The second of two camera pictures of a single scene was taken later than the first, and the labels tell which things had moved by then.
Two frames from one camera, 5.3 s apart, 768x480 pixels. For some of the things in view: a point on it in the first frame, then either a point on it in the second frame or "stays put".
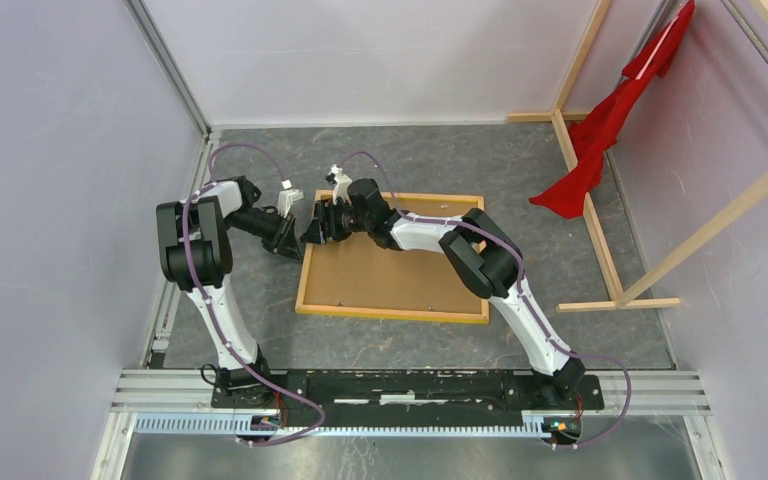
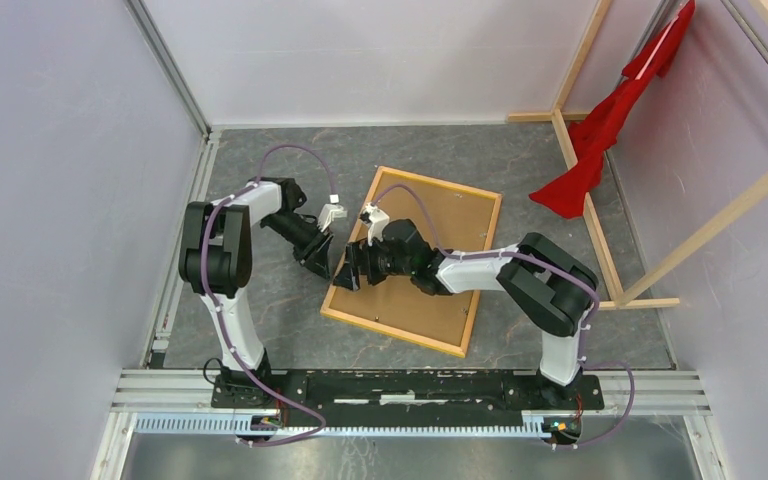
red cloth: x=593 y=135 stays put
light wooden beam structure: x=625 y=299 stays put
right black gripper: x=323 y=224 -> x=359 y=262
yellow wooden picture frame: x=485 y=318 -> x=375 y=187
